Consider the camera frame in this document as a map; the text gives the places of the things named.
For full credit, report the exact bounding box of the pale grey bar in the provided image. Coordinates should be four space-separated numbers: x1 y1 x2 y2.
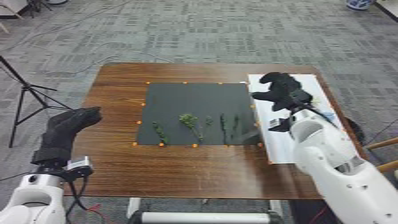
126 210 286 224

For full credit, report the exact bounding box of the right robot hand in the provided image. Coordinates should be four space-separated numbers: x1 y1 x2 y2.
251 71 315 113

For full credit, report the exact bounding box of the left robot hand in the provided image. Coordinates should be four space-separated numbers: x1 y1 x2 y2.
30 106 105 165

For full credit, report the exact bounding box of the blue white vase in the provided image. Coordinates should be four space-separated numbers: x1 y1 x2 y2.
345 0 377 11

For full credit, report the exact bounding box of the wooden chair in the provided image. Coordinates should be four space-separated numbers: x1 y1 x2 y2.
363 137 398 174

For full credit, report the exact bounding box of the dark mat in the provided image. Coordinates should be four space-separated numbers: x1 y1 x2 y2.
135 82 263 146

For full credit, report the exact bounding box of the black cable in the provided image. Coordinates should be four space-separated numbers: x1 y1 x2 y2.
62 175 93 224

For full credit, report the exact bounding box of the white sheet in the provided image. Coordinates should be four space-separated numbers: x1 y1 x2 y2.
245 73 345 165

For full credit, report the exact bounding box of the bushy green sprig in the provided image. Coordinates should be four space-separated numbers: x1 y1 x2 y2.
178 113 206 142

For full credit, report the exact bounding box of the black tripod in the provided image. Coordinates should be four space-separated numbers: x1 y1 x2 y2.
0 54 77 149

